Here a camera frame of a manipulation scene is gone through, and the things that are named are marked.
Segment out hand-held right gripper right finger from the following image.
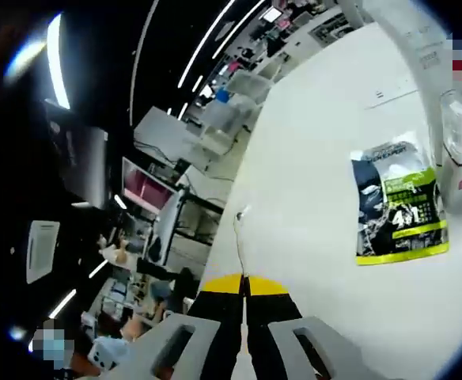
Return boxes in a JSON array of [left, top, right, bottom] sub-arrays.
[[243, 275, 369, 380]]

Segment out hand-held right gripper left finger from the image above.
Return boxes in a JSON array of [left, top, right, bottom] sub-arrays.
[[108, 272, 244, 380]]

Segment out white skincare bottle red square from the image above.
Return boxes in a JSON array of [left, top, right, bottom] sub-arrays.
[[436, 89, 462, 217]]

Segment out white chest device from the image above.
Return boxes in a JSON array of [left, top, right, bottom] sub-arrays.
[[88, 343, 122, 371]]

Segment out computer monitor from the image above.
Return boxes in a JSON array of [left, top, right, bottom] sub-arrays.
[[120, 156, 180, 213]]

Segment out green black sachet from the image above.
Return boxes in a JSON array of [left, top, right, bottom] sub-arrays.
[[350, 140, 450, 267]]

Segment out ceiling air conditioner cassette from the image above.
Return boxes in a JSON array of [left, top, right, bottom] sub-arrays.
[[25, 219, 61, 285]]

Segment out broad ceiling light strip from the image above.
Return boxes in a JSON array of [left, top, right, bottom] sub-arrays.
[[45, 11, 72, 111]]

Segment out thin pale cord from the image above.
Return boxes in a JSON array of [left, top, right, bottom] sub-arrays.
[[233, 217, 252, 278]]

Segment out standing desk black frame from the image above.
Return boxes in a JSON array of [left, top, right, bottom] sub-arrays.
[[146, 185, 228, 270]]

